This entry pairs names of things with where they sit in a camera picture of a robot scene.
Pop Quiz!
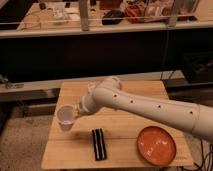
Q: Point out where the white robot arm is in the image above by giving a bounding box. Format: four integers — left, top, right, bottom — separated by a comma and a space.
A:
77, 76, 213, 143

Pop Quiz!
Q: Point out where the black rectangular block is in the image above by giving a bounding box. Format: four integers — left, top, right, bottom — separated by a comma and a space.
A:
92, 129, 107, 161

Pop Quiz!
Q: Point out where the black bag on bench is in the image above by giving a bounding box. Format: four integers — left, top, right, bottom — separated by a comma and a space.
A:
102, 10, 125, 25

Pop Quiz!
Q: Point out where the wooden table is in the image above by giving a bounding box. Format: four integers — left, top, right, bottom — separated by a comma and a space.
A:
42, 81, 193, 169

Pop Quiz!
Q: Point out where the red tool on bench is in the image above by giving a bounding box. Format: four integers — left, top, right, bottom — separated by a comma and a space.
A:
125, 4, 145, 23

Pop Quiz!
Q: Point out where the orange round plate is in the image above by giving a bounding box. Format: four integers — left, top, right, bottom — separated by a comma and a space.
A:
137, 126, 176, 166

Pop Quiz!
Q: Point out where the metal post left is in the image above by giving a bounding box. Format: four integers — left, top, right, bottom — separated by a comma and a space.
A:
78, 0, 89, 31

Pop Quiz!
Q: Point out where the metal post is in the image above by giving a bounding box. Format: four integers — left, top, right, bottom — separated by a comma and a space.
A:
78, 0, 89, 31
167, 0, 182, 27

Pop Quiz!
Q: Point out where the metal post right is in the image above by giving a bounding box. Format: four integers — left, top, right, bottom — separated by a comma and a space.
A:
167, 0, 182, 27

